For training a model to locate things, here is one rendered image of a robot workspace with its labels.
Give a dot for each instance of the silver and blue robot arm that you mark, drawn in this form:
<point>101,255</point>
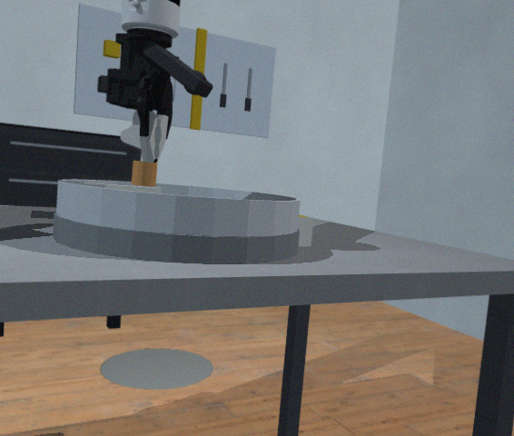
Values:
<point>164,16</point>

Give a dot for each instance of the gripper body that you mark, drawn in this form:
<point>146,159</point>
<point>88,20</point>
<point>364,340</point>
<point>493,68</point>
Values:
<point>124,85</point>

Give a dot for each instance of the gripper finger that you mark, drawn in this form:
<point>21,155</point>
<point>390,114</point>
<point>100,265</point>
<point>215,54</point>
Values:
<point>141,133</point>
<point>162,129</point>

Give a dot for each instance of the bronze bushing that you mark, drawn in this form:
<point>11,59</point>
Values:
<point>144,173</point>

